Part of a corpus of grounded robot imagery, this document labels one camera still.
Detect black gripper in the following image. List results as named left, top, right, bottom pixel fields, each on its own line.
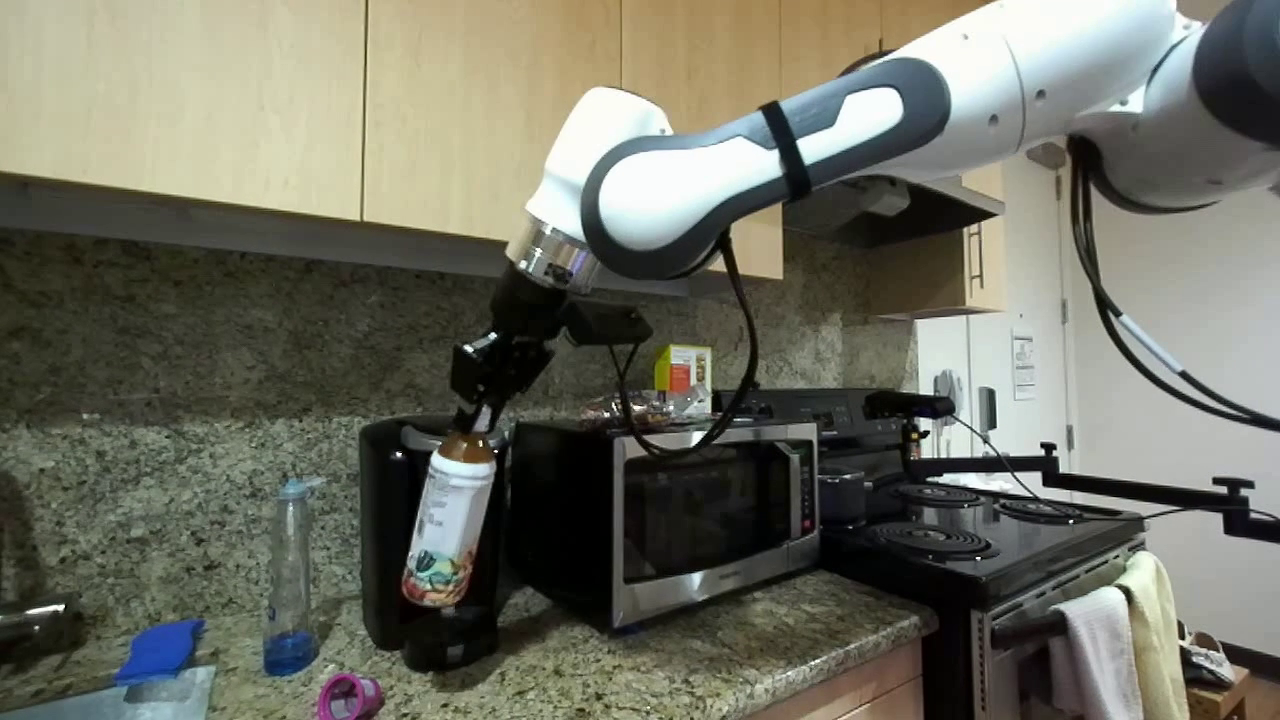
left=446, top=268, right=573, bottom=445

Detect white bottle with colourful print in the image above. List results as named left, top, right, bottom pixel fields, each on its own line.
left=396, top=428, right=503, bottom=610

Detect stainless steel microwave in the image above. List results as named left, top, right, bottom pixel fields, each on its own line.
left=512, top=411, right=829, bottom=637

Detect clear bottle with blue liquid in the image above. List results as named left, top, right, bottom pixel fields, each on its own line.
left=259, top=476, right=328, bottom=678

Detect black coffee maker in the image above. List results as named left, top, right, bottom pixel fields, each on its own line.
left=355, top=411, right=518, bottom=674

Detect clear plastic bag with contents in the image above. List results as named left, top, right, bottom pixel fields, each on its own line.
left=573, top=391, right=723, bottom=432

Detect yellow and white box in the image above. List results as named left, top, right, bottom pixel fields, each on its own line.
left=649, top=338, right=714, bottom=425

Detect small pink object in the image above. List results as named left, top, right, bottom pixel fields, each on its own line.
left=311, top=668, right=386, bottom=720

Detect blue sponge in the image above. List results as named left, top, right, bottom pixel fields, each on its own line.
left=113, top=610, right=212, bottom=690

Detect wooden upper cabinets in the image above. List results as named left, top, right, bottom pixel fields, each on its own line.
left=0, top=0, right=793, bottom=289

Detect clear plastic container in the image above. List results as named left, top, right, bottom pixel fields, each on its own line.
left=0, top=660, right=219, bottom=720

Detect dark range hood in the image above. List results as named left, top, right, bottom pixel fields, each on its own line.
left=785, top=171, right=1008, bottom=251

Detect white refrigerator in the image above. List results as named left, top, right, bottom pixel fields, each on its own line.
left=910, top=308, right=1075, bottom=465

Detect metal faucet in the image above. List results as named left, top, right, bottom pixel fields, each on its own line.
left=0, top=597, right=89, bottom=664

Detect black electric stove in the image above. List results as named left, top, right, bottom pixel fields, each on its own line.
left=714, top=385, right=1151, bottom=720

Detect white paper note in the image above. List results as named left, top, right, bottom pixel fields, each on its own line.
left=1008, top=326, right=1039, bottom=400

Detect white hanging towel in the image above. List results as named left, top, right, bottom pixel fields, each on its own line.
left=1045, top=584, right=1147, bottom=720

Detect pale yellow hanging towel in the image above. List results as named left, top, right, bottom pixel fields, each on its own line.
left=1117, top=546, right=1196, bottom=720

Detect wooden box with clutter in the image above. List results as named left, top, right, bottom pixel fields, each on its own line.
left=1175, top=629, right=1254, bottom=720

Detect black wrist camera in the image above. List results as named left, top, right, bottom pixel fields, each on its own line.
left=555, top=296, right=657, bottom=350

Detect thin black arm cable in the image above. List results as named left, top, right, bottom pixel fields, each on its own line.
left=605, top=230, right=762, bottom=465

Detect black strap on arm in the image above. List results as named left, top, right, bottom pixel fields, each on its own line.
left=755, top=95, right=815, bottom=207

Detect black stereo camera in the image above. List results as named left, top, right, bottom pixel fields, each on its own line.
left=859, top=387, right=959, bottom=425

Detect small wooden wall cabinet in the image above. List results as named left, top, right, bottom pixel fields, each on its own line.
left=864, top=154, right=1011, bottom=319

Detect thick black cable bundle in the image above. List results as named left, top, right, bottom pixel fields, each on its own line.
left=1059, top=130, right=1280, bottom=436

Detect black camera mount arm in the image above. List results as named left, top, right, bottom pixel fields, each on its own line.
left=904, top=438, right=1280, bottom=545

